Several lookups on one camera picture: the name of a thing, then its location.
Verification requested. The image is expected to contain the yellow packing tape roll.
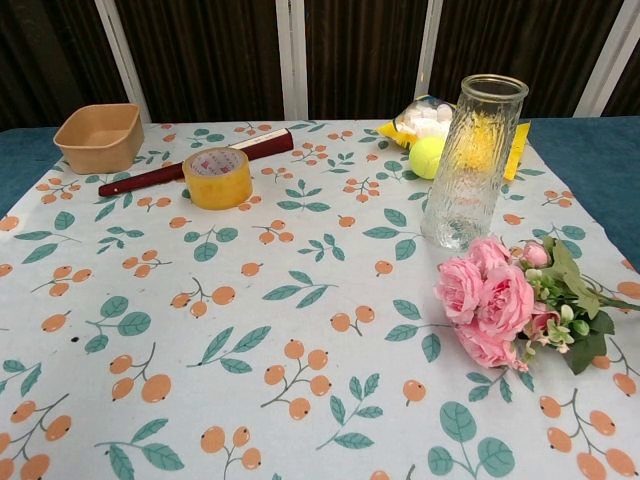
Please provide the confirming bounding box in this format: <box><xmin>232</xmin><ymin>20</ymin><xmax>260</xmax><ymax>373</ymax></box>
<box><xmin>181</xmin><ymin>148</ymin><xmax>254</xmax><ymax>210</ymax></box>

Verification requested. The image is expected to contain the yellow tennis ball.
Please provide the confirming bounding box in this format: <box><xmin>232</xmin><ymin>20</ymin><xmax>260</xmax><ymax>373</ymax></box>
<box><xmin>409</xmin><ymin>136</ymin><xmax>446</xmax><ymax>180</ymax></box>

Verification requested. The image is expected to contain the brown paper bowl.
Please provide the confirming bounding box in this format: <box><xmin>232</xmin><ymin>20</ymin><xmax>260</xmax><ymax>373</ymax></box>
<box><xmin>53</xmin><ymin>103</ymin><xmax>145</xmax><ymax>175</ymax></box>

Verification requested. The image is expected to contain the yellow bag of white candies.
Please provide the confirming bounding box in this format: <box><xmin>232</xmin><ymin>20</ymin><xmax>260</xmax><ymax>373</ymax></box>
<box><xmin>375</xmin><ymin>94</ymin><xmax>532</xmax><ymax>182</ymax></box>

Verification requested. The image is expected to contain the pink rose bouquet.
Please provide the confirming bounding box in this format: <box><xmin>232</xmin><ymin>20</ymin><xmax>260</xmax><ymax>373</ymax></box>
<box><xmin>432</xmin><ymin>235</ymin><xmax>640</xmax><ymax>376</ymax></box>

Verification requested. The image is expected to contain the floral fruit print tablecloth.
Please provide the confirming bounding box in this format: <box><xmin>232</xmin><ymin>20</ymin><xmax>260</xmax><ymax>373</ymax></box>
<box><xmin>0</xmin><ymin>118</ymin><xmax>640</xmax><ymax>480</ymax></box>

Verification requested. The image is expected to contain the textured clear glass vase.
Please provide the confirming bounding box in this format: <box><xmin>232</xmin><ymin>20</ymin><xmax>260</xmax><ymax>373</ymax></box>
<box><xmin>420</xmin><ymin>73</ymin><xmax>530</xmax><ymax>251</ymax></box>

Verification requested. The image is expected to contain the dark red folded fan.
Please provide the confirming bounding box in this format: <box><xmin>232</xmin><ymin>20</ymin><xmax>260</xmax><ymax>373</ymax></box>
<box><xmin>98</xmin><ymin>128</ymin><xmax>292</xmax><ymax>198</ymax></box>

